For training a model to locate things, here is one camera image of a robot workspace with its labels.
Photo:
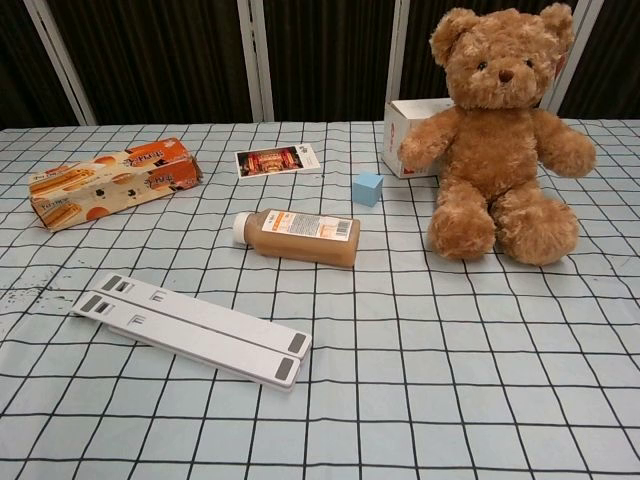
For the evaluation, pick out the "blue checked tablecloth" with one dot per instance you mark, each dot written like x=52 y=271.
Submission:
x=400 y=360

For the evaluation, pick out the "orange paper hang tag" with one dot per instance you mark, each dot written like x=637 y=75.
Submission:
x=560 y=62

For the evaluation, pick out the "light blue cube block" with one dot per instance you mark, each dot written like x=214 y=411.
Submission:
x=367 y=190

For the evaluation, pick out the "brown plush teddy bear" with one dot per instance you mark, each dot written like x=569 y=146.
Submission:
x=485 y=145

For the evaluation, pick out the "white folding stand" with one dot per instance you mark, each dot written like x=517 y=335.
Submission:
x=200 y=332

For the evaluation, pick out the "white cardboard box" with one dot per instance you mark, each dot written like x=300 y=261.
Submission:
x=397 y=135

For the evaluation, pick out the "photo postcard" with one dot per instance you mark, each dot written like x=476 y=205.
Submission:
x=275 y=161

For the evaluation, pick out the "brown drink bottle white cap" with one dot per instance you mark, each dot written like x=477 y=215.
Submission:
x=305 y=237

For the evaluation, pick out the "orange biscuit carton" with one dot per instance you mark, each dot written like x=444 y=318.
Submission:
x=110 y=182

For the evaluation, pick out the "white screen frame post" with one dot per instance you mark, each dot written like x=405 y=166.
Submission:
x=255 y=60
x=575 y=60
x=402 y=50
x=62 y=65

